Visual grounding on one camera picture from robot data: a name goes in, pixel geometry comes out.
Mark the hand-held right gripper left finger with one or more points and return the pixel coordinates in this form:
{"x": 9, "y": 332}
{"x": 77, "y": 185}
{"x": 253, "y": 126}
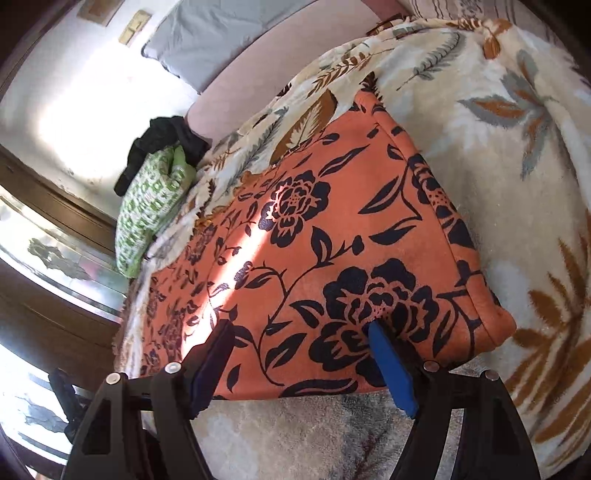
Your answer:
{"x": 213, "y": 369}

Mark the orange floral garment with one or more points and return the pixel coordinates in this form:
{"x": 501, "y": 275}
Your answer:
{"x": 323, "y": 230}

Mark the pink bolster cushion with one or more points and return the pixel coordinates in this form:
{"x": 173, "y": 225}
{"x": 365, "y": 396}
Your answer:
{"x": 277, "y": 74}

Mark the framed wall picture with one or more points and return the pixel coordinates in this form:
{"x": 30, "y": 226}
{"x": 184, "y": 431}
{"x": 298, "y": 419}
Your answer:
{"x": 98, "y": 10}

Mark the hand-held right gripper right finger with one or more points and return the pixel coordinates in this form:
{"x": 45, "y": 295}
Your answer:
{"x": 392, "y": 369}

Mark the cream leaf-print blanket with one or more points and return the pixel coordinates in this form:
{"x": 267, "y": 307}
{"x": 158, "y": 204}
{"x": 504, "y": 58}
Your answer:
{"x": 485, "y": 161}

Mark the wooden door frame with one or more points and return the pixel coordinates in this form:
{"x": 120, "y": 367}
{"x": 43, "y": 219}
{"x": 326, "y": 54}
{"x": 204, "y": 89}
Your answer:
{"x": 46, "y": 332}

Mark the grey pillow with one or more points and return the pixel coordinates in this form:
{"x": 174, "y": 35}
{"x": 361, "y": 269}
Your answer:
{"x": 221, "y": 41}

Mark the beige wall switch plate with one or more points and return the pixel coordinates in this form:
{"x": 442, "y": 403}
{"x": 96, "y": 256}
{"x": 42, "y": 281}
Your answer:
{"x": 134, "y": 27}

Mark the black garment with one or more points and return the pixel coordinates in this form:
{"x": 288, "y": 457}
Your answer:
{"x": 171, "y": 129}

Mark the striped beige cushion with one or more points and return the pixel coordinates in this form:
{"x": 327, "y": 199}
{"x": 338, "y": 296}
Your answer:
{"x": 461, "y": 7}

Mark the green patterned pillow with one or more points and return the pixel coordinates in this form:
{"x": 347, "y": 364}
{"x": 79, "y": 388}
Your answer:
{"x": 147, "y": 203}

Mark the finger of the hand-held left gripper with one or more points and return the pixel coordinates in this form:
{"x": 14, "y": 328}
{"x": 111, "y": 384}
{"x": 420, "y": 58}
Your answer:
{"x": 64, "y": 397}

